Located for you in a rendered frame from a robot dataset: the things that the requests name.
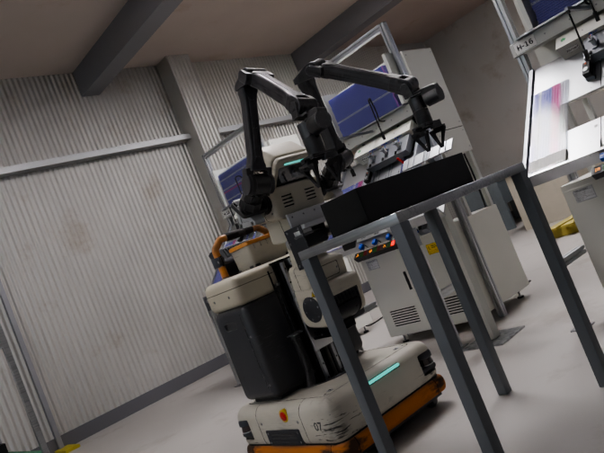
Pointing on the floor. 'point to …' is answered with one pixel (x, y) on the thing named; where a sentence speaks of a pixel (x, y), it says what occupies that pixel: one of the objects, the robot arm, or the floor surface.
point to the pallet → (564, 227)
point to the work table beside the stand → (444, 336)
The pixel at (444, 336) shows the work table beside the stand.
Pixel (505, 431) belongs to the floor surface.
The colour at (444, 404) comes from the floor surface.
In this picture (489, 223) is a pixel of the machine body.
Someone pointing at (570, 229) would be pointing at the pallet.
